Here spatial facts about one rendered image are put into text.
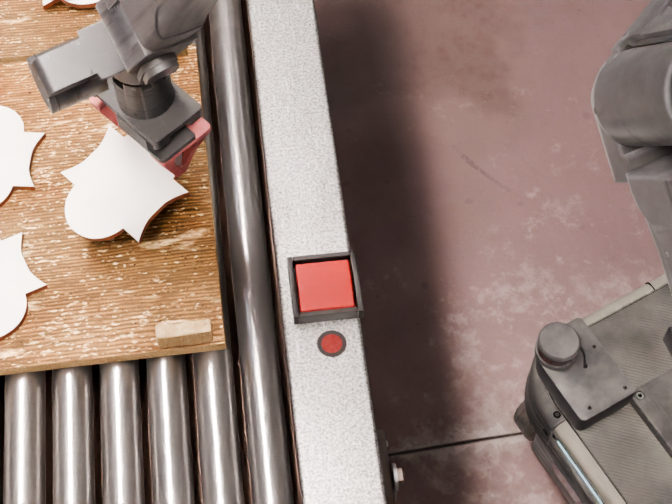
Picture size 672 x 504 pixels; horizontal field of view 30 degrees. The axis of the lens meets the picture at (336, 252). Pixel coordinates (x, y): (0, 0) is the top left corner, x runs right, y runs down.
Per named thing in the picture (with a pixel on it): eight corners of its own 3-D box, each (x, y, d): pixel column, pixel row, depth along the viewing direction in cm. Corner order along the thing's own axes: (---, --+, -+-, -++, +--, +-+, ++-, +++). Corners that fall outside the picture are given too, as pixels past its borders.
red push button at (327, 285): (348, 264, 139) (348, 258, 138) (355, 312, 136) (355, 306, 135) (294, 270, 139) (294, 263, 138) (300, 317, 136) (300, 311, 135)
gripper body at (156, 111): (157, 155, 126) (147, 111, 119) (91, 98, 129) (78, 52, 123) (205, 117, 128) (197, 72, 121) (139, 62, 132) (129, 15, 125)
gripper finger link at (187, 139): (171, 204, 132) (160, 153, 124) (127, 165, 135) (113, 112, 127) (219, 166, 135) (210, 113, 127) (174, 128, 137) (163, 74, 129)
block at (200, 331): (212, 329, 133) (210, 316, 131) (214, 344, 132) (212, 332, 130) (157, 335, 133) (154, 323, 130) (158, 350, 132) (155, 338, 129)
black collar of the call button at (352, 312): (354, 257, 140) (355, 250, 138) (363, 317, 136) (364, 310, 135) (287, 264, 139) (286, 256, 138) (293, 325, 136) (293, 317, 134)
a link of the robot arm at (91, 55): (183, 61, 112) (140, -26, 111) (64, 113, 109) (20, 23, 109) (169, 88, 123) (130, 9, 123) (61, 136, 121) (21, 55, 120)
